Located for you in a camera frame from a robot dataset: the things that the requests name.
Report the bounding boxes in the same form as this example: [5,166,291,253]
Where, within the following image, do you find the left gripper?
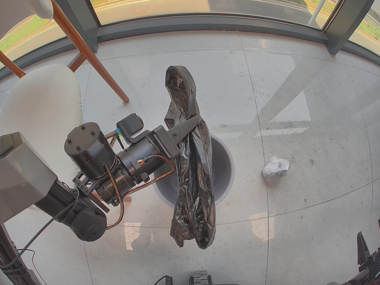
[117,116,201,186]

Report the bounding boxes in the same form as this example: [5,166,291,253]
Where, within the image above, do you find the white paper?
[262,156,291,183]

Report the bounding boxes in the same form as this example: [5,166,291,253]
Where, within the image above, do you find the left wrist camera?
[116,114,155,144]

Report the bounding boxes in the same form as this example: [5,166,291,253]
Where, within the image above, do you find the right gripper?
[357,218,380,281]

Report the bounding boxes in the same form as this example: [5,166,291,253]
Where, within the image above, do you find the black cable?
[154,274,179,285]
[0,201,79,278]

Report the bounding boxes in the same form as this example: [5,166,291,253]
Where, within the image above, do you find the white trash bin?
[152,134,236,208]

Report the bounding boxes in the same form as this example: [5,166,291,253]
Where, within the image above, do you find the black plastic bag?
[164,66,216,250]

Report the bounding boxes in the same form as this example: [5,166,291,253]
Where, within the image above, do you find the white cushioned wooden chair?
[0,0,131,214]

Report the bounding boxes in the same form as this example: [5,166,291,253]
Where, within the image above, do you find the window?
[0,0,380,81]

